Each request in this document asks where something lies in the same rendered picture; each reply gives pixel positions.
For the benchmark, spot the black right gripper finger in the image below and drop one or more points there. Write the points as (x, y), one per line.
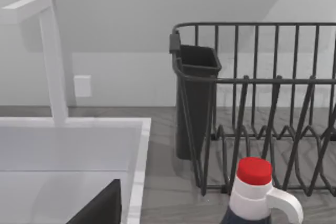
(102, 205)

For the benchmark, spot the white sink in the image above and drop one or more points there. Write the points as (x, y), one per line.
(71, 155)

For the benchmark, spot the dark grey cutlery holder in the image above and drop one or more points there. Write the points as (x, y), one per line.
(193, 108)

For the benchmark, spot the tall white tap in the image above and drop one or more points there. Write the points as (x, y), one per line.
(53, 77)

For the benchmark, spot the red capped white blue bottle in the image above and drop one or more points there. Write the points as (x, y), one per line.
(252, 192)

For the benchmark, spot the white wall socket plate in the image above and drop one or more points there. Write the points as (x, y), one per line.
(82, 85)

